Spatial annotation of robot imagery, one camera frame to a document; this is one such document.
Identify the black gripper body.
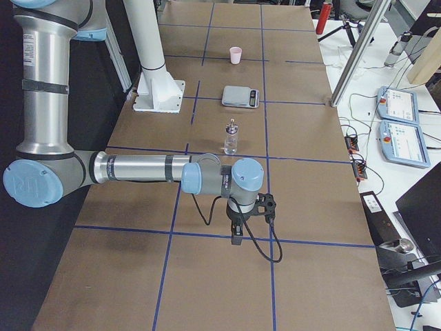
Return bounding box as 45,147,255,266
226,204,249,234

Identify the pink plastic cup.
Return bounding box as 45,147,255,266
229,46,243,65

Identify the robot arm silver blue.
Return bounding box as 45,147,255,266
3,1,274,245

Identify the grey digital kitchen scale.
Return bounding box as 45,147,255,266
221,86,260,108

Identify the brown paper table cover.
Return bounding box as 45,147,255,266
33,1,395,330

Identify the orange black connector block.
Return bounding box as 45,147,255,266
345,135,359,154

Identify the black box with label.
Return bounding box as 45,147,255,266
360,191,415,274

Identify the lower blue teach pendant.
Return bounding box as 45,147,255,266
379,120,431,168

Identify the blue teach pendant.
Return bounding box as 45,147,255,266
377,86,420,124
379,120,431,168

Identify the black monitor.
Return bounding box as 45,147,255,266
396,164,440,255

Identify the upper blue teach pendant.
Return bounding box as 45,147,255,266
377,86,420,124

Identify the red cylinder bottle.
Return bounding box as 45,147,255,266
316,1,333,35

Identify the black tripod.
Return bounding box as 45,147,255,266
318,17,364,48

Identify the wooden beam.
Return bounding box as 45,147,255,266
411,0,441,86

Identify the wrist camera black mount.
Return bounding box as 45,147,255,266
249,192,276,225

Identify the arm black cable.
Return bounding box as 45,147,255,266
191,194,284,264

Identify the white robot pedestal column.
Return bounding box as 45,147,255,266
123,0,185,113

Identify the aluminium frame post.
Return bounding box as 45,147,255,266
330,0,391,107

